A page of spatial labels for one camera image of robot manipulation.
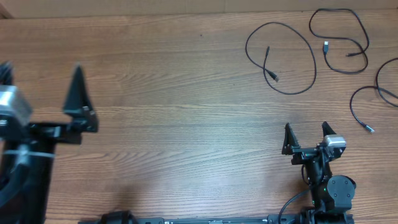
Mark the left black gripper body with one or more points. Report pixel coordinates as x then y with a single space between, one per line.
51 134

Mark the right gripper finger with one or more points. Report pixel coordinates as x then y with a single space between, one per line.
327 130
290 145

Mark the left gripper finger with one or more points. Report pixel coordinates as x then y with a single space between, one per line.
6 76
78 104

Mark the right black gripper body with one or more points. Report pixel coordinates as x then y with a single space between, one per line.
303 154

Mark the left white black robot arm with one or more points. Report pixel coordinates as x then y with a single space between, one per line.
29 147

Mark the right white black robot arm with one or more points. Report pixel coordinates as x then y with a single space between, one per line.
331 194

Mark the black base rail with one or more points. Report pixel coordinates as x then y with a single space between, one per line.
126 217

